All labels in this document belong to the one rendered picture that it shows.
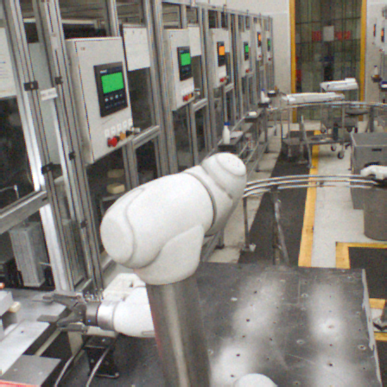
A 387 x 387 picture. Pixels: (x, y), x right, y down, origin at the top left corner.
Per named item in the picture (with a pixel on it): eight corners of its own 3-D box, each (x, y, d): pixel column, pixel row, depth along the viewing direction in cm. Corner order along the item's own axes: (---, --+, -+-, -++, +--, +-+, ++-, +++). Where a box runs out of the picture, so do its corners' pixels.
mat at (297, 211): (308, 301, 312) (308, 299, 312) (225, 295, 328) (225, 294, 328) (320, 130, 843) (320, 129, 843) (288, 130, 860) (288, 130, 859)
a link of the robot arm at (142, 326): (118, 342, 134) (133, 306, 144) (168, 347, 129) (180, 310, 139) (108, 320, 127) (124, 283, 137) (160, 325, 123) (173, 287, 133)
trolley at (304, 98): (287, 164, 638) (285, 95, 608) (278, 155, 692) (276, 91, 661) (348, 158, 640) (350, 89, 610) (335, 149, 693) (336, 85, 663)
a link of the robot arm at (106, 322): (123, 295, 137) (106, 293, 139) (111, 311, 129) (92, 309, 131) (128, 320, 140) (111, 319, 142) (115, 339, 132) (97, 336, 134)
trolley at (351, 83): (362, 142, 726) (364, 80, 696) (325, 143, 735) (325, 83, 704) (352, 131, 805) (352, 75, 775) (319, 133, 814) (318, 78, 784)
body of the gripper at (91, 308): (110, 319, 141) (84, 316, 144) (106, 295, 138) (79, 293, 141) (98, 333, 134) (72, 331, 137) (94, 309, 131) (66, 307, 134)
